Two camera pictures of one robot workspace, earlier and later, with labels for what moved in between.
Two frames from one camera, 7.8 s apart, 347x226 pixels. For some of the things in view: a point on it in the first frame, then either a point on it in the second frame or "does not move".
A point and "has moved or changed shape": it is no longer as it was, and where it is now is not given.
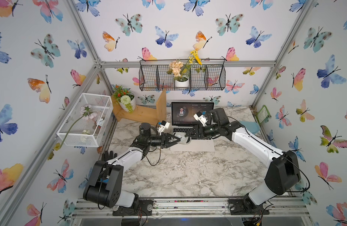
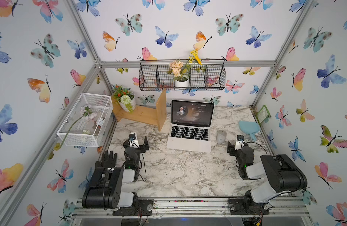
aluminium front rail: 292,207 does not move
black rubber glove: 105,157 does not move
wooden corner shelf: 147,115 does not move
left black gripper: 166,145 -> 142,149
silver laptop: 182,120 does not move
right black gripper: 200,129 -> 231,148
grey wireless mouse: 184,139 has moved or changed shape
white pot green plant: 126,98 does not move
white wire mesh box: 85,125 does not move
